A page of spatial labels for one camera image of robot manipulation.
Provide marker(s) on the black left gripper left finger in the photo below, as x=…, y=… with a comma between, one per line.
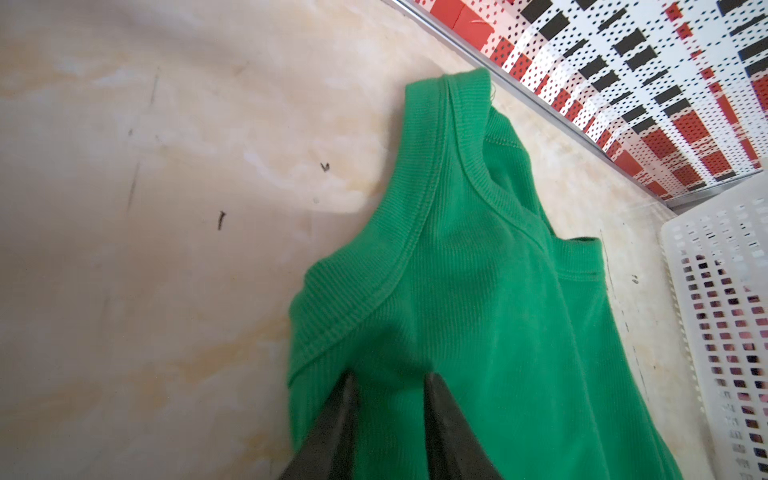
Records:
x=328, y=451

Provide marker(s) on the white perforated plastic basket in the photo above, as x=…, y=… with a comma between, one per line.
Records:
x=716, y=255

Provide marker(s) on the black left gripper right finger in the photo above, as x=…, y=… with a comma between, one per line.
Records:
x=453, y=451

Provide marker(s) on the green tank top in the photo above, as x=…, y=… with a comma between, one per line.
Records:
x=459, y=273

